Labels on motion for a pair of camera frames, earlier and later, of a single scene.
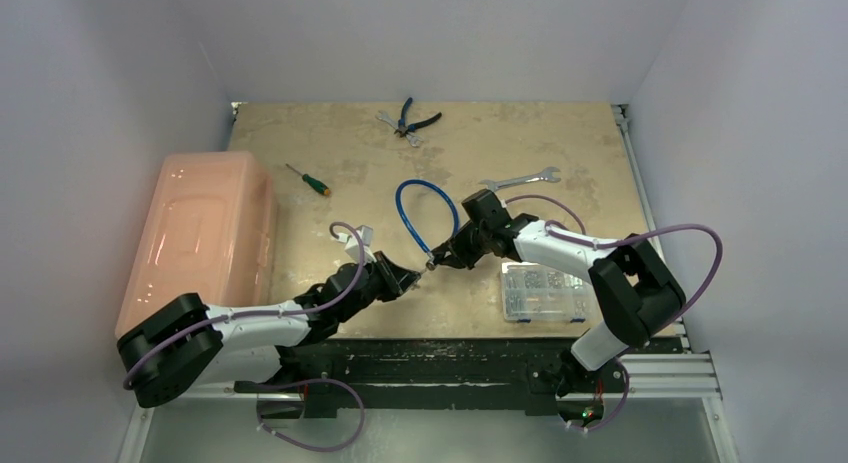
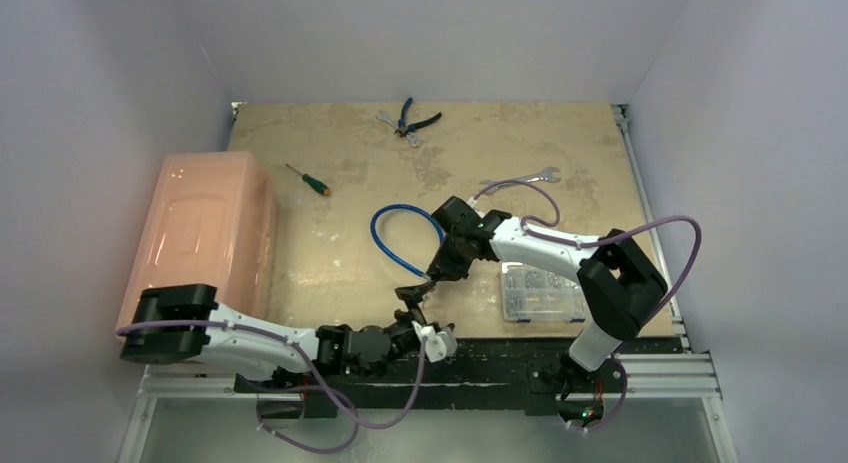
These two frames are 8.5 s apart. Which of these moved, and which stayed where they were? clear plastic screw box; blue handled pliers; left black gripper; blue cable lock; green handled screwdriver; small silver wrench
Moved: blue cable lock; left black gripper
Stayed: green handled screwdriver; blue handled pliers; small silver wrench; clear plastic screw box
